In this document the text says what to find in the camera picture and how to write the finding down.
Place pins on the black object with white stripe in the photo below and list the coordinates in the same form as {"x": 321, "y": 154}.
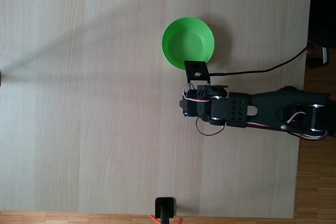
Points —
{"x": 316, "y": 61}

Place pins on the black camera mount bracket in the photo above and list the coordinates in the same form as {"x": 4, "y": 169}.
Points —
{"x": 197, "y": 70}

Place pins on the green plastic bowl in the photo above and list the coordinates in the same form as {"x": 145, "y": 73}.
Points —
{"x": 187, "y": 41}

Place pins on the black table clamp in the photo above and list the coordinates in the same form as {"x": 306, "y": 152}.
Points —
{"x": 165, "y": 208}

